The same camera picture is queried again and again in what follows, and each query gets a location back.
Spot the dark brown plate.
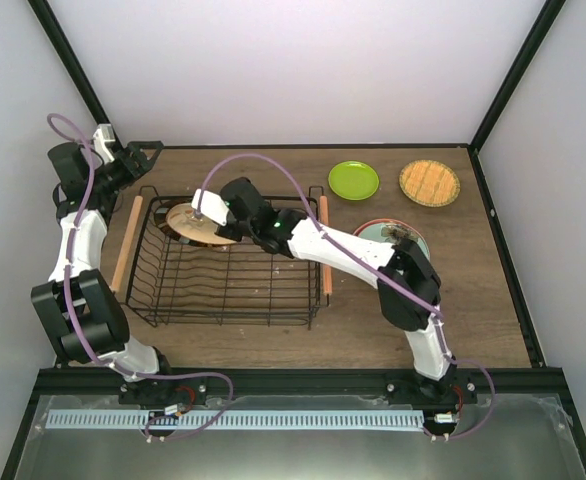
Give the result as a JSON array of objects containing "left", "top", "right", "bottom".
[{"left": 153, "top": 200, "right": 221, "bottom": 247}]

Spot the black wire dish rack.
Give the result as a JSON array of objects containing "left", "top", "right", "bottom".
[{"left": 124, "top": 194, "right": 330, "bottom": 327}]

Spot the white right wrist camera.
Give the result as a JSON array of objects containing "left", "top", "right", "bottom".
[{"left": 191, "top": 189, "right": 230, "bottom": 226}]

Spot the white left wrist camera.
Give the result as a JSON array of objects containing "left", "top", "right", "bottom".
[{"left": 92, "top": 124, "right": 116, "bottom": 165}]

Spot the beige floral plate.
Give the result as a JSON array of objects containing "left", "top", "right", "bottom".
[{"left": 166, "top": 203, "right": 235, "bottom": 246}]

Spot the light teal flower plate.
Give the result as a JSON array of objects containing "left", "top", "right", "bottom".
[{"left": 353, "top": 220, "right": 430, "bottom": 261}]

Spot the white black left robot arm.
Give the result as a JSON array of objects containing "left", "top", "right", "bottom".
[{"left": 31, "top": 141, "right": 178, "bottom": 404}]

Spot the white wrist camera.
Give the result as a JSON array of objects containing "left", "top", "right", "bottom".
[
  {"left": 191, "top": 189, "right": 230, "bottom": 226},
  {"left": 92, "top": 124, "right": 116, "bottom": 165}
]

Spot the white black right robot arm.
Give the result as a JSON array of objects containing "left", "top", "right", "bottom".
[{"left": 198, "top": 177, "right": 456, "bottom": 403}]

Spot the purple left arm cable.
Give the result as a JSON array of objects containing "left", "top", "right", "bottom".
[{"left": 46, "top": 113, "right": 235, "bottom": 445}]

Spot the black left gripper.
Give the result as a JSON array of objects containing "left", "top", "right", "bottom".
[{"left": 89, "top": 141, "right": 164, "bottom": 196}]

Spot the white slotted cable duct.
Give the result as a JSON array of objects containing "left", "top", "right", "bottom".
[{"left": 46, "top": 409, "right": 424, "bottom": 432}]

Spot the black enclosure frame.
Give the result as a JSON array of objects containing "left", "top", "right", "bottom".
[{"left": 0, "top": 0, "right": 586, "bottom": 480}]

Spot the yellow woven pattern plate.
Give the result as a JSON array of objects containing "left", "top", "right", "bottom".
[{"left": 398, "top": 160, "right": 461, "bottom": 208}]

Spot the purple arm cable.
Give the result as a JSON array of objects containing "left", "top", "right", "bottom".
[
  {"left": 192, "top": 152, "right": 495, "bottom": 441},
  {"left": 46, "top": 113, "right": 235, "bottom": 445}
]

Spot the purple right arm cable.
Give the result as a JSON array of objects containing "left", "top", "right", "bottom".
[{"left": 192, "top": 152, "right": 495, "bottom": 441}]

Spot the lime green plate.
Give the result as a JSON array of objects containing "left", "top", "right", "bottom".
[{"left": 328, "top": 161, "right": 380, "bottom": 201}]

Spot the red and teal plate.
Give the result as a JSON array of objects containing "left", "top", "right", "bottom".
[{"left": 350, "top": 218, "right": 430, "bottom": 261}]

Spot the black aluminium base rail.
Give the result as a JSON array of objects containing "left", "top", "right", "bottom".
[{"left": 37, "top": 367, "right": 567, "bottom": 406}]

